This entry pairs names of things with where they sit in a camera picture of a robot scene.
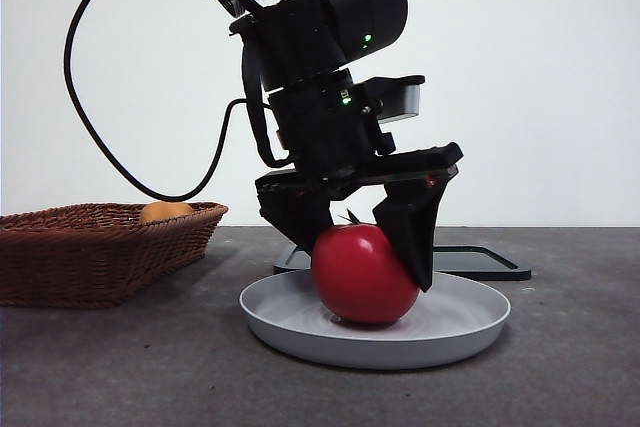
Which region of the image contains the grey round plate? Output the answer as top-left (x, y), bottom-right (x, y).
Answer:
top-left (238, 266), bottom-right (512, 371)

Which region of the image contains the orange fruit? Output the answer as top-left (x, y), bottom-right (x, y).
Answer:
top-left (138, 201), bottom-right (195, 224)

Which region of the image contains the brown wicker basket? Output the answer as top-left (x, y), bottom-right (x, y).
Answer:
top-left (0, 201), bottom-right (230, 310)

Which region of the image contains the black cable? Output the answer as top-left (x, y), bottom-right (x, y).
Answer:
top-left (63, 0), bottom-right (251, 201)

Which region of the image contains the pale grey camera box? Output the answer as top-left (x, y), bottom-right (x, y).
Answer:
top-left (372, 74), bottom-right (427, 124)

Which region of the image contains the red tomato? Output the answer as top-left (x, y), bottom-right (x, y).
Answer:
top-left (311, 209), bottom-right (421, 326)

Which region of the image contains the black rectangular tray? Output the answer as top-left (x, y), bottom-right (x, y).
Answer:
top-left (273, 243), bottom-right (532, 283)

